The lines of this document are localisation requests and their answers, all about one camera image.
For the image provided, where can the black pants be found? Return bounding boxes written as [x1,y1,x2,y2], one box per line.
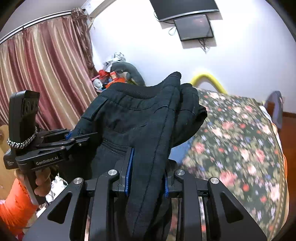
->
[59,72,207,240]

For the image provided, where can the left hand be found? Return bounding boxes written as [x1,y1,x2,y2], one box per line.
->
[14,168,51,197]

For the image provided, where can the folded blue jeans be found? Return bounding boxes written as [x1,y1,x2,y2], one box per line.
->
[169,140,191,166]

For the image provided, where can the floral bed cover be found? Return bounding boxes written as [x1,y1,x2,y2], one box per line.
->
[181,89,289,240]

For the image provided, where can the red striped curtain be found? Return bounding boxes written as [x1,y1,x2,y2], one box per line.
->
[1,8,97,130]

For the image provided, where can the green bag with clutter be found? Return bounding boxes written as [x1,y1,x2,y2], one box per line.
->
[91,70,133,93]

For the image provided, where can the grey plush toy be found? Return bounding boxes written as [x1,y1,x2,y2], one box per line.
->
[111,62,145,86]

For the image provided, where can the purple grey backpack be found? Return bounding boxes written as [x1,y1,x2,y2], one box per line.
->
[264,90,283,130]

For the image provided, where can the yellow hoop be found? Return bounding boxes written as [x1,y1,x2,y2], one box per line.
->
[190,73,228,94]

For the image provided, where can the wall mounted monitor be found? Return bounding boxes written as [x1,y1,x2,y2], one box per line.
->
[174,14,214,42]

